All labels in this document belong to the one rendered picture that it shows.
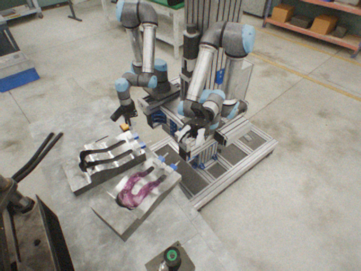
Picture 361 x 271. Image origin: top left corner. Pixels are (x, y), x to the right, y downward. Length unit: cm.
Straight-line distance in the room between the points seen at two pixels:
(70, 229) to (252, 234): 152
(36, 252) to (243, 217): 166
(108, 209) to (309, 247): 178
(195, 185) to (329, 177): 151
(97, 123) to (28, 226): 86
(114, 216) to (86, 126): 92
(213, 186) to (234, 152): 51
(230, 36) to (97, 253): 127
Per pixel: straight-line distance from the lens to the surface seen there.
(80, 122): 204
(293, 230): 244
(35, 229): 161
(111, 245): 138
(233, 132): 161
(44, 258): 151
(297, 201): 260
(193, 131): 92
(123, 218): 130
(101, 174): 151
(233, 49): 115
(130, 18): 150
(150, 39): 143
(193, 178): 221
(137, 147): 155
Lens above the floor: 207
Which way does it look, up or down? 48 degrees down
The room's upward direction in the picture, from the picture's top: straight up
